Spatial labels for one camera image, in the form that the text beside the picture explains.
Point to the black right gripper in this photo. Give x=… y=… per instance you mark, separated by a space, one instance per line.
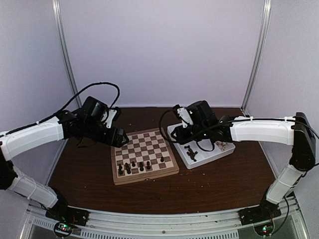
x=182 y=138

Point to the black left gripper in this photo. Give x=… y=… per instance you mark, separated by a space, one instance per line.
x=110 y=139

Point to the dark chess rook small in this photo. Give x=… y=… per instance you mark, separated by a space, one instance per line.
x=127 y=165

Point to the dark chess bishop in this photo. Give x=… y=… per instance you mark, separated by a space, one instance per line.
x=120 y=171

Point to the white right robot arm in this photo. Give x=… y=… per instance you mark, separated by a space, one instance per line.
x=289 y=143

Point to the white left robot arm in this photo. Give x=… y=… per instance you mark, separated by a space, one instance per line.
x=25 y=153

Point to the pile of white chess pieces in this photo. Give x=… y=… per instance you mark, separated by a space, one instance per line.
x=221 y=145

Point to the wooden chess board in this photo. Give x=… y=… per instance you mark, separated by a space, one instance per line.
x=145 y=145

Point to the dark chess knight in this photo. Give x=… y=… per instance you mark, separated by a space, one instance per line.
x=192 y=154

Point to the white plastic divided tray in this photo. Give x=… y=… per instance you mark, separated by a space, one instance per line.
x=203 y=157

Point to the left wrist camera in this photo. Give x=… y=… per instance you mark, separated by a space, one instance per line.
x=110 y=116

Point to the aluminium front rail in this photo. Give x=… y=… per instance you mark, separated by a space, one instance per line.
x=212 y=225

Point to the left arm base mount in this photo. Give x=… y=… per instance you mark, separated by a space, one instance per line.
x=63 y=213

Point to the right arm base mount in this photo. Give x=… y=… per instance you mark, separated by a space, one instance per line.
x=262 y=212

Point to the right aluminium frame post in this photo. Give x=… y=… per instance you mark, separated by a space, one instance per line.
x=264 y=26

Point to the aluminium frame post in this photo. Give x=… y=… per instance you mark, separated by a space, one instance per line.
x=63 y=44
x=264 y=26

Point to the left aluminium frame post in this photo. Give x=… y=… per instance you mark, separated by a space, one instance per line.
x=63 y=44

